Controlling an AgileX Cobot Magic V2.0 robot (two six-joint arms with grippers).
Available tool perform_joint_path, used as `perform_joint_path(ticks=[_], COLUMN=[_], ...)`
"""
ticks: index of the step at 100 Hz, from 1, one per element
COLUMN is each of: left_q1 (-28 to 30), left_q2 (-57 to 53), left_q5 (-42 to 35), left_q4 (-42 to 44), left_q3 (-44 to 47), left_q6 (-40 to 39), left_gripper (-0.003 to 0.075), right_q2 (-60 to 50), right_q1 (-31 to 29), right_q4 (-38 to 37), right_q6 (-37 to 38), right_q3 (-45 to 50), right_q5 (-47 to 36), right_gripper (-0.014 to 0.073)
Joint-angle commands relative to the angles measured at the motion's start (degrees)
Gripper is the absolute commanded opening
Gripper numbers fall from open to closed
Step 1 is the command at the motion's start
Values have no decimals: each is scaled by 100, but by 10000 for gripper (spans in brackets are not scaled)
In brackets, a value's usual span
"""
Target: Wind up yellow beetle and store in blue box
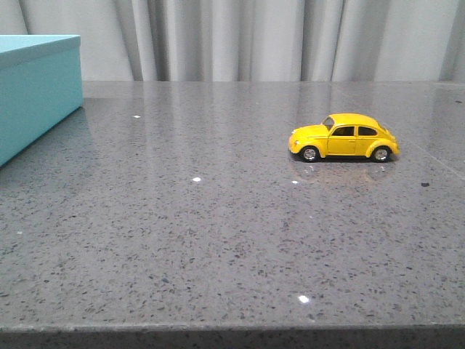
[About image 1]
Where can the turquoise blue box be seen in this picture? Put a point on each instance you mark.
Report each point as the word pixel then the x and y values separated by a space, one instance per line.
pixel 40 85

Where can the yellow toy beetle car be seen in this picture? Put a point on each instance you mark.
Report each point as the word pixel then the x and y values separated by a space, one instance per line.
pixel 344 134

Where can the grey pleated curtain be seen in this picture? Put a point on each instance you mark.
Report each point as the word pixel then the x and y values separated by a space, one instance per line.
pixel 254 40

